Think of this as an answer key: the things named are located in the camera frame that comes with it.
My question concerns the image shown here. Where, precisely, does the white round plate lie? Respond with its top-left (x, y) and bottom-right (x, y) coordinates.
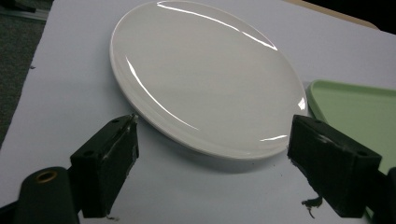
top-left (108, 0), bottom-right (308, 161)

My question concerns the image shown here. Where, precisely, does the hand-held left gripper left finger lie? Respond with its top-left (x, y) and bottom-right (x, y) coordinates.
top-left (69, 113), bottom-right (140, 218)

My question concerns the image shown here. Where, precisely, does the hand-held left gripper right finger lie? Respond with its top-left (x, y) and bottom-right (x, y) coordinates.
top-left (287, 114), bottom-right (383, 218)

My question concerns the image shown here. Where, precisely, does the metal rail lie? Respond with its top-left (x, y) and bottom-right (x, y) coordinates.
top-left (0, 5), bottom-right (50, 22)

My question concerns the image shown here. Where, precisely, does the light green tray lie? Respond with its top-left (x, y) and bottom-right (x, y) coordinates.
top-left (305, 79), bottom-right (396, 218)

